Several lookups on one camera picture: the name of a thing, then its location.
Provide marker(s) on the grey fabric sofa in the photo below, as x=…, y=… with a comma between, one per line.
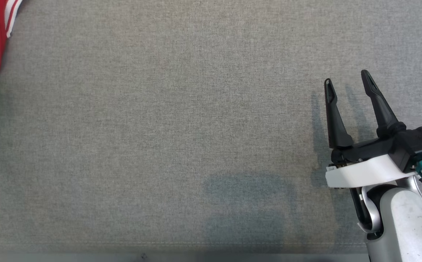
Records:
x=196, y=127

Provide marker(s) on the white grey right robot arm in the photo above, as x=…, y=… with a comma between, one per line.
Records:
x=407, y=225

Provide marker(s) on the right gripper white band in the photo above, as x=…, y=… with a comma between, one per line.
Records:
x=363, y=171

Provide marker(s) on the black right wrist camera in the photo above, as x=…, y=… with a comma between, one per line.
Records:
x=418, y=143

